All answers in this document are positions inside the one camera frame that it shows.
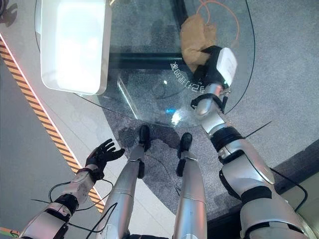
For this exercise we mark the white rectangular basket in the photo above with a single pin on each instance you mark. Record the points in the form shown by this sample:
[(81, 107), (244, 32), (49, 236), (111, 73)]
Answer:
[(74, 44)]

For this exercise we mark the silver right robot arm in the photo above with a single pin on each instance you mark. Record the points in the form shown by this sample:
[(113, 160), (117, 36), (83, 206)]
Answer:
[(246, 171)]

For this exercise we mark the black table frame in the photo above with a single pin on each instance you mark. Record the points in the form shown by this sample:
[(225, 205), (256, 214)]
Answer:
[(152, 58)]

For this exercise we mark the dark object on floor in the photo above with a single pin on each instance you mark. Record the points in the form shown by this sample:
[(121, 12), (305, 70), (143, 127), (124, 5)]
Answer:
[(7, 12)]

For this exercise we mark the silver right robot leg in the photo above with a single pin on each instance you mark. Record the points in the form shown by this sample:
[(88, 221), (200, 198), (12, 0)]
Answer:
[(188, 189)]

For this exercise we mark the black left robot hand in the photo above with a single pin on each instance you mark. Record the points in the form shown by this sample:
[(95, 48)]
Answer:
[(101, 155)]

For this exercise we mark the tan cloth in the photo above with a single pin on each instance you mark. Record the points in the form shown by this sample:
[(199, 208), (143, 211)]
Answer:
[(197, 41)]

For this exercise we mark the round glass table top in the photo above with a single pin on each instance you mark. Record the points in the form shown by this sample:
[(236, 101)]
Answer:
[(149, 97)]

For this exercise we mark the yellow black striped floor tape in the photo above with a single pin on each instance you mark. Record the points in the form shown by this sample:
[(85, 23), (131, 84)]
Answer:
[(45, 117)]

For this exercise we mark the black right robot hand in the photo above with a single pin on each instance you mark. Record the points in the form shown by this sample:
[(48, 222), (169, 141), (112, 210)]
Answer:
[(219, 66)]

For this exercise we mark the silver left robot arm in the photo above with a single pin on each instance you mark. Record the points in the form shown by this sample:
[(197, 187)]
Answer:
[(57, 206)]

